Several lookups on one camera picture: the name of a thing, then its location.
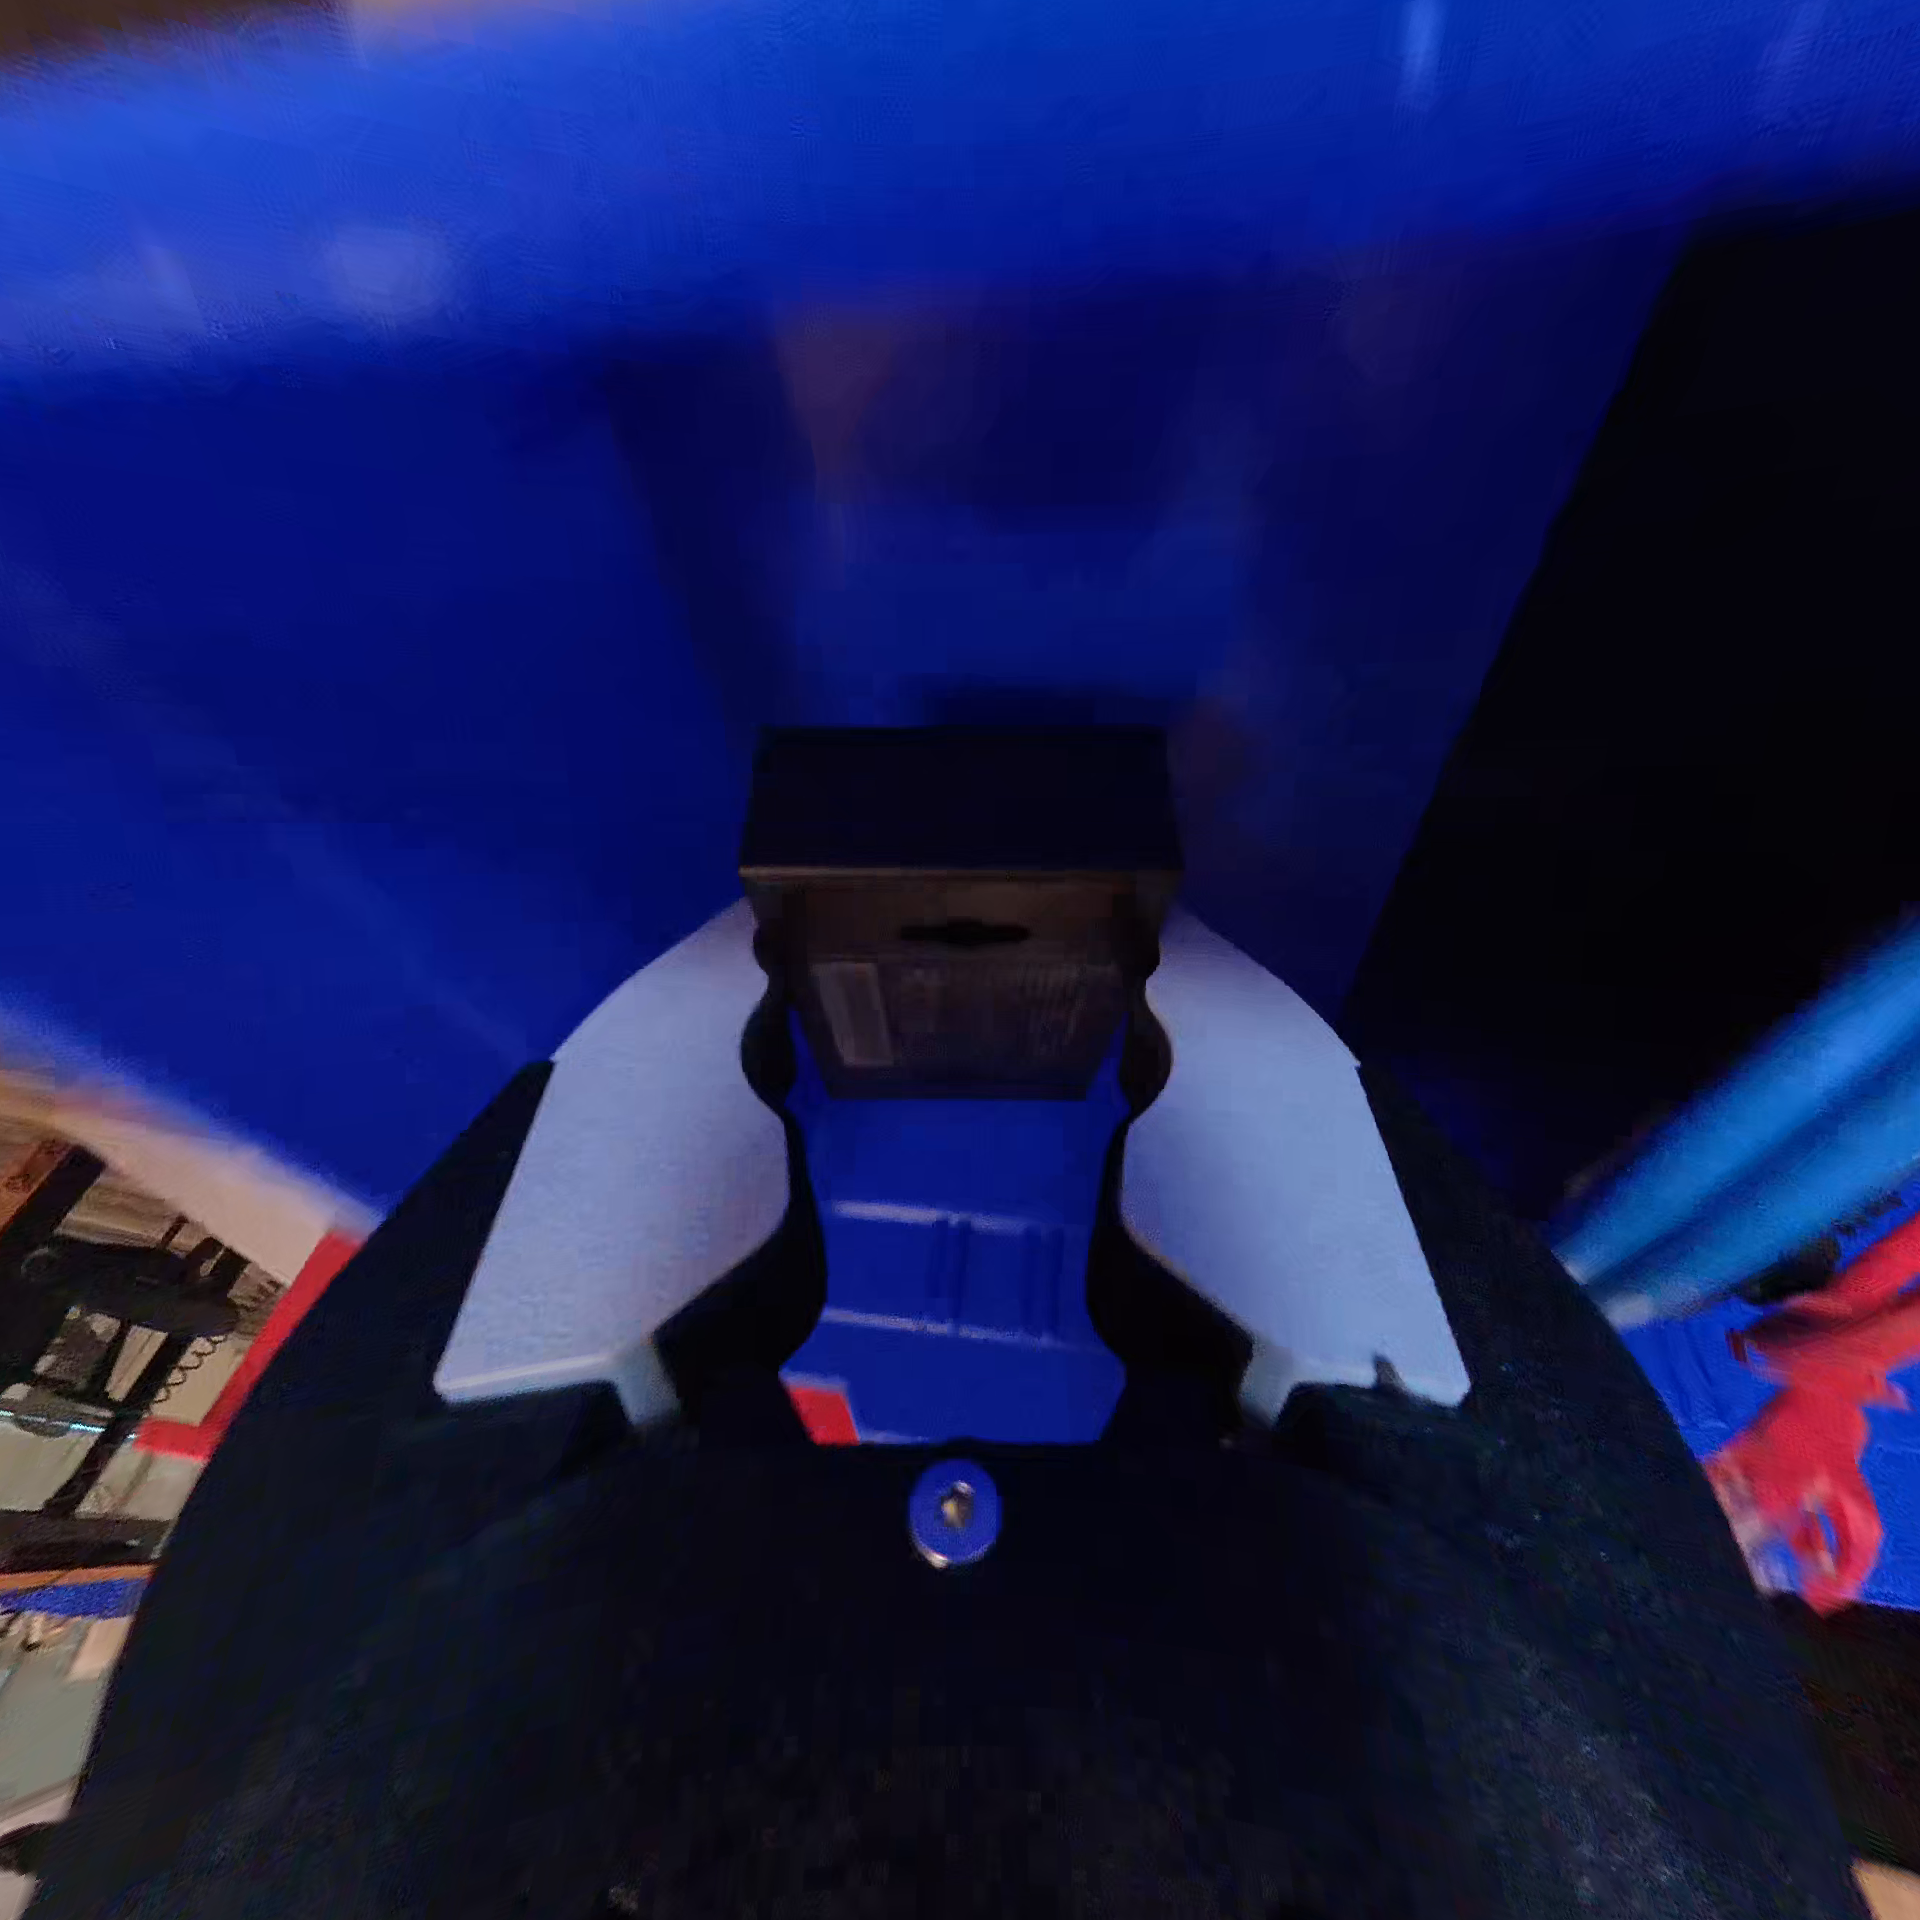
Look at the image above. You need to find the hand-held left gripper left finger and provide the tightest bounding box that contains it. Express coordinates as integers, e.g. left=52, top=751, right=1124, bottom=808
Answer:
left=429, top=893, right=833, bottom=1424

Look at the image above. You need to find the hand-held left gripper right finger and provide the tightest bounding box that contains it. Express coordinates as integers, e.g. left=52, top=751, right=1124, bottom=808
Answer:
left=1116, top=897, right=1477, bottom=1418

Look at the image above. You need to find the blue ethernet cable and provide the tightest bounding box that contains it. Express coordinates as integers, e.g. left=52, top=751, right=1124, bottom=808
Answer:
left=1553, top=928, right=1920, bottom=1330

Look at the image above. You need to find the black network switch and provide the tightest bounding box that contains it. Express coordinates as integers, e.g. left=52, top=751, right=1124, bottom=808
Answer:
left=738, top=729, right=1183, bottom=1108

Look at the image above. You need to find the red ethernet cable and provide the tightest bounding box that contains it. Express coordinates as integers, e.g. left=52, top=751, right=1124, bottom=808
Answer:
left=1697, top=1214, right=1920, bottom=1623

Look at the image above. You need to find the blue plastic bin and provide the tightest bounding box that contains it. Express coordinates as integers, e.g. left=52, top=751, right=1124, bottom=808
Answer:
left=0, top=0, right=1920, bottom=1452

